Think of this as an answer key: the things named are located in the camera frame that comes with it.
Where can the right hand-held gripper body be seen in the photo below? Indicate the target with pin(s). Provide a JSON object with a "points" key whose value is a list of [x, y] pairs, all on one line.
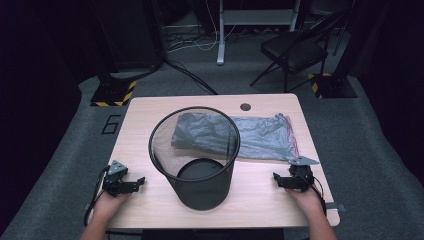
{"points": [[300, 178]]}

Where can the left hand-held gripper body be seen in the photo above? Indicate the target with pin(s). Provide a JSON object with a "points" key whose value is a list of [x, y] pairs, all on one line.
{"points": [[115, 181]]}

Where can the grey plastic trash bag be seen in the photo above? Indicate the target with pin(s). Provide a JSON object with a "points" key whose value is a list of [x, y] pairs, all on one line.
{"points": [[263, 140]]}

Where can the black mesh trash bin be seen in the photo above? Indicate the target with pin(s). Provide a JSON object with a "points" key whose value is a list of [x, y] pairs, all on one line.
{"points": [[203, 190]]}

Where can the person's left hand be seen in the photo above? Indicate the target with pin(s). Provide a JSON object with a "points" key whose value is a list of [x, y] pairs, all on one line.
{"points": [[110, 205]]}

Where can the person's right hand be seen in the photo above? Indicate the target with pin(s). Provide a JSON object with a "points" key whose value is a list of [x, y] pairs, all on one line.
{"points": [[306, 201]]}

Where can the black stand with striped base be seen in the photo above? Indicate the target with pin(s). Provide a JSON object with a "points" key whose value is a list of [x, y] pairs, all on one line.
{"points": [[333, 86], [113, 91]]}

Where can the black folding chair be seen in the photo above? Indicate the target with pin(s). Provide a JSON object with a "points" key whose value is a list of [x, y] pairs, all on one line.
{"points": [[293, 51]]}

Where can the grey table edge bracket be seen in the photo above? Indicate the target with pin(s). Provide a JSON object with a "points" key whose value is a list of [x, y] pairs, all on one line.
{"points": [[335, 207]]}

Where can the white metal desk frame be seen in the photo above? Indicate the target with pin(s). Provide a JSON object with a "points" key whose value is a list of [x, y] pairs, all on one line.
{"points": [[220, 40]]}

